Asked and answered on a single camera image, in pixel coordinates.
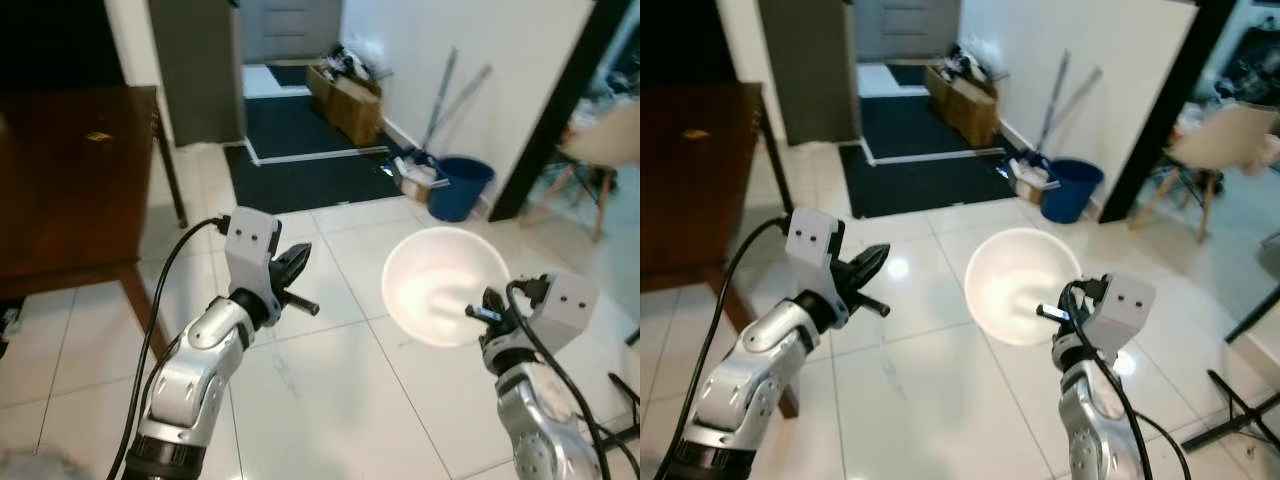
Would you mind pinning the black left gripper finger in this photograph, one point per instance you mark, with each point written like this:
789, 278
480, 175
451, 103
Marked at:
288, 258
862, 260
298, 274
870, 277

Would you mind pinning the dark grey door leaf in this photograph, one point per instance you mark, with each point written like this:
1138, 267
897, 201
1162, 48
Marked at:
808, 70
195, 70

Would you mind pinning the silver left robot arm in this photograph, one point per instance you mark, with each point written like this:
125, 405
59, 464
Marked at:
195, 372
750, 375

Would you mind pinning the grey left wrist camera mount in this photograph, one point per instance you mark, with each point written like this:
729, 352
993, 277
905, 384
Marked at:
812, 240
250, 240

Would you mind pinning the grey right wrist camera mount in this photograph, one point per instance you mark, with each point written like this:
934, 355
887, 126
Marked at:
1125, 305
565, 305

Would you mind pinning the black floor mat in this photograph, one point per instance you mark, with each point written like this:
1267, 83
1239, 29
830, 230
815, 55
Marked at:
300, 185
915, 188

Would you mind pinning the white bowl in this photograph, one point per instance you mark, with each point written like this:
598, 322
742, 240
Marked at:
1010, 280
430, 280

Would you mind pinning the beige chair wooden legs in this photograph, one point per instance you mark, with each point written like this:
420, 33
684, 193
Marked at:
608, 140
1225, 140

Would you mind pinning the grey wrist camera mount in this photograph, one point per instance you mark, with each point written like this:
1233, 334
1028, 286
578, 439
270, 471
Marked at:
250, 240
1125, 305
812, 240
565, 305

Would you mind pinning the black door frame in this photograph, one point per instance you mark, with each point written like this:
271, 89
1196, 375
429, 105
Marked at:
1170, 100
560, 100

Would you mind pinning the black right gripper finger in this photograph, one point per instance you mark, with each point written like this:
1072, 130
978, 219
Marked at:
494, 299
1066, 296

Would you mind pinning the grey panelled door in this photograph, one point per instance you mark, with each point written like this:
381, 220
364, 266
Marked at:
905, 28
290, 30

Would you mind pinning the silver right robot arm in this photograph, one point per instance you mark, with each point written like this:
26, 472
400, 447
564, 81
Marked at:
1090, 422
535, 422

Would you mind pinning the brown cardboard box with clutter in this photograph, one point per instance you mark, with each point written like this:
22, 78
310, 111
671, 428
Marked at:
355, 112
970, 112

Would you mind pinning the small white box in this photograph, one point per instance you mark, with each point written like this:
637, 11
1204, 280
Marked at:
415, 180
1028, 182

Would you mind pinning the blue bucket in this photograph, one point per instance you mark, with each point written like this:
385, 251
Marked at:
462, 192
1072, 194

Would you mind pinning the black metal stand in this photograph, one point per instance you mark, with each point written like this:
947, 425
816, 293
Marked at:
1235, 405

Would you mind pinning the dark brown wooden cabinet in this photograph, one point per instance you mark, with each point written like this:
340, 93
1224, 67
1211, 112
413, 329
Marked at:
70, 190
700, 190

